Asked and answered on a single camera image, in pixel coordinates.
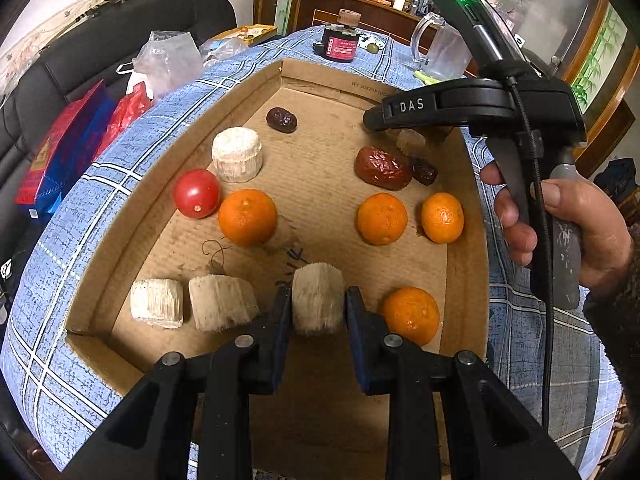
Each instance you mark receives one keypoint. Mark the person's right hand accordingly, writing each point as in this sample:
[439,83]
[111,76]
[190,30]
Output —
[600,230]

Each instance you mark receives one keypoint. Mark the clear plastic bag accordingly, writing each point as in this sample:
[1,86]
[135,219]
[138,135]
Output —
[225,50]
[167,60]

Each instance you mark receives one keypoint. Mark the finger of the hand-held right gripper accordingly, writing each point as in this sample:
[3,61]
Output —
[405,107]

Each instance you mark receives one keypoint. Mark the black sofa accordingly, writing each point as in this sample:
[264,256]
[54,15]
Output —
[100,45]

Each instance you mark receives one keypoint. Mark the dark date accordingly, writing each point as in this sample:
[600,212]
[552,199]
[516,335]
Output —
[425,171]
[281,120]

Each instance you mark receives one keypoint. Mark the white cup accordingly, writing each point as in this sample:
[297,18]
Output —
[398,2]

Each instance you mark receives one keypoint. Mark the small orange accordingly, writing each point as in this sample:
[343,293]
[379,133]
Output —
[442,217]

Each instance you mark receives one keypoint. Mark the red plastic bag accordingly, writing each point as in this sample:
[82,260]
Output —
[130,110]

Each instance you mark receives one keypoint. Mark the red tomato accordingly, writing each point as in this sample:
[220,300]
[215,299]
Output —
[196,193]

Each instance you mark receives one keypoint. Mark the red and blue gift box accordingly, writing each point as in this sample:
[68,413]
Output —
[65,150]

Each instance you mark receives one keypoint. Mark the green leek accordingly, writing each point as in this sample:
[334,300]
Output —
[426,77]

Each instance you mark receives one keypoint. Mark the black jar with pink label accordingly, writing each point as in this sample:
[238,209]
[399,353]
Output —
[341,45]

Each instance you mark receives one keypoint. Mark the yellow box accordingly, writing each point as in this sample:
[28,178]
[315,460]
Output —
[255,32]

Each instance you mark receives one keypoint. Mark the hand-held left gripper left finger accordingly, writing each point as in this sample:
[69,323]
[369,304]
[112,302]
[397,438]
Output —
[281,345]

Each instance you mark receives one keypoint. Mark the clear plastic pitcher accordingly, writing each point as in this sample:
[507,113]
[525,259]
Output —
[445,50]

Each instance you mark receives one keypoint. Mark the large red date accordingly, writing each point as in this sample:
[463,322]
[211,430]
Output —
[382,168]

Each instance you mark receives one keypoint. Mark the person's right forearm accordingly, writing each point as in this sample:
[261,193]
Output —
[620,320]

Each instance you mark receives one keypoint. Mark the blue plaid tablecloth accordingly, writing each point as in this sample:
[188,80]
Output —
[60,240]

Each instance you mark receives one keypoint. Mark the wooden tray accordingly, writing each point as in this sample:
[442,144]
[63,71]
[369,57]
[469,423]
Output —
[320,175]

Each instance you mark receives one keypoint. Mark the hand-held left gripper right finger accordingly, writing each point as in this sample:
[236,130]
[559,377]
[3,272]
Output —
[356,345]

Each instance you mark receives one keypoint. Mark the dark blue jacket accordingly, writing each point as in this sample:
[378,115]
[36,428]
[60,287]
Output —
[617,177]

